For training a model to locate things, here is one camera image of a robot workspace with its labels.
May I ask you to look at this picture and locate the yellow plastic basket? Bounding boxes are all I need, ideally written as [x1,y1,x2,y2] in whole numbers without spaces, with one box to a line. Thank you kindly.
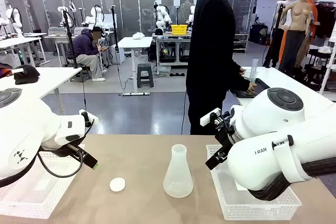
[171,24,188,35]

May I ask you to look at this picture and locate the white paper label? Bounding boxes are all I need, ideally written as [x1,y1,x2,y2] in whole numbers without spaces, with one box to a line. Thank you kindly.
[34,178,51,191]

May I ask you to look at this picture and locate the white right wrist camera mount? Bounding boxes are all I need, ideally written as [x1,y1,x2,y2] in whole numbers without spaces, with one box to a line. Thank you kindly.
[199,108,221,126]

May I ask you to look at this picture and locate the beige mannequin dark trousers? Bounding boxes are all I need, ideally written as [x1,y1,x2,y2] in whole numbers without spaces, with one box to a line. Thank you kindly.
[279,0,316,71]

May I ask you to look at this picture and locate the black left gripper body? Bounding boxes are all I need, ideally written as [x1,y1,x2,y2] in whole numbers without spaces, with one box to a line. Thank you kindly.
[56,142,86,158]

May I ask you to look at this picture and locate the gray plastic stool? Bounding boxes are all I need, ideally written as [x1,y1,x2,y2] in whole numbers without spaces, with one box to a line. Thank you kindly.
[136,63,155,89]

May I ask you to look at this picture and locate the black right arm cable sleeve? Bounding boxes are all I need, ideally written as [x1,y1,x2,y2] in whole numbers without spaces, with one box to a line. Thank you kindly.
[246,155,336,201]

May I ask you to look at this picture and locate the white perforated plastic basket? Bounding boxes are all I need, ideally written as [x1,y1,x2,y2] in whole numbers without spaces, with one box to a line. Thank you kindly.
[206,144,302,221]
[0,144,86,219]

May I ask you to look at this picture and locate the metal frame desk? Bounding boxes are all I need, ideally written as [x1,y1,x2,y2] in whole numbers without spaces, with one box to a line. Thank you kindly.
[152,31,192,74]

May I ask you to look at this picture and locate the white mannequin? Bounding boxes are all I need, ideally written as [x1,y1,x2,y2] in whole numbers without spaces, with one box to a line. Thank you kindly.
[285,0,296,28]

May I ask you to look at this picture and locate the black clothes on rack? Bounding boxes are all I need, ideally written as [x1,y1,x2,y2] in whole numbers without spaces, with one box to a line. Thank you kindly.
[313,2,336,38]

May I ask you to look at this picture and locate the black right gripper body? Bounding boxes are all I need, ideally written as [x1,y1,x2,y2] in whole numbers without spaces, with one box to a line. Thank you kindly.
[214,112,237,147]

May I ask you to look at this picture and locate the shoe rack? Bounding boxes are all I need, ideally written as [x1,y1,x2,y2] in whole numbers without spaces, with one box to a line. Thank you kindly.
[233,32,249,53]

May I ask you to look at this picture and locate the black tray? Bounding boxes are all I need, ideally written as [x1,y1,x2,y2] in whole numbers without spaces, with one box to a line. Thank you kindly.
[230,78,271,99]

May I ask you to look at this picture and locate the white standing desk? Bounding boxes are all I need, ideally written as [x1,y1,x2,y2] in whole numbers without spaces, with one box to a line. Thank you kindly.
[117,36,153,96]

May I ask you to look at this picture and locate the clear plastic graduated cylinder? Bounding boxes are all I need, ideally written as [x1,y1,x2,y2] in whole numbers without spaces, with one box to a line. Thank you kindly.
[245,59,259,95]

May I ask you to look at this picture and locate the black tripod pole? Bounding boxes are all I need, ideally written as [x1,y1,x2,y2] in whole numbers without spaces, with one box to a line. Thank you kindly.
[110,5,119,65]
[60,8,79,69]

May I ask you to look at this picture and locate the white workbench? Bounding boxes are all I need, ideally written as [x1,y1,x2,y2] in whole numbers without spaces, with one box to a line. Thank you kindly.
[0,32,48,67]

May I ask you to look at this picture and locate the person in black clothes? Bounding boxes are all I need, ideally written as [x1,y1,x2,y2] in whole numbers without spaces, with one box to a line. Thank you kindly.
[185,0,258,135]

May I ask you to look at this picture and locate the white metal rack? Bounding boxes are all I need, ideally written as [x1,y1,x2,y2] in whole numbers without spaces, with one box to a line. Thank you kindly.
[319,22,336,96]

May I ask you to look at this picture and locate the person's right forearm black sleeve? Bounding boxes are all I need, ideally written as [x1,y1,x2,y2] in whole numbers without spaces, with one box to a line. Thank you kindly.
[230,61,251,91]

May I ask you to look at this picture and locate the seated person purple hoodie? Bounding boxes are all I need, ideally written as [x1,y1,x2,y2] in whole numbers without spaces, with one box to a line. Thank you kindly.
[67,26,106,82]

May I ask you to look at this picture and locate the white round lid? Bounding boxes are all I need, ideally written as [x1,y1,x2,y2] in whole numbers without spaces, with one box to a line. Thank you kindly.
[109,177,126,192]

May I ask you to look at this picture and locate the mannequin in orange clothes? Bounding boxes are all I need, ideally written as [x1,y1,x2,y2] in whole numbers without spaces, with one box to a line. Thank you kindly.
[307,0,320,38]

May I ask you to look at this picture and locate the black cap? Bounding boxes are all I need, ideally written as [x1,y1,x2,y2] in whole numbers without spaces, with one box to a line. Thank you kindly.
[13,64,41,85]

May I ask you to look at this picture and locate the translucent plastic conical flask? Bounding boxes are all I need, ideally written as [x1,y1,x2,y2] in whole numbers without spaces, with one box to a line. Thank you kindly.
[163,144,194,198]

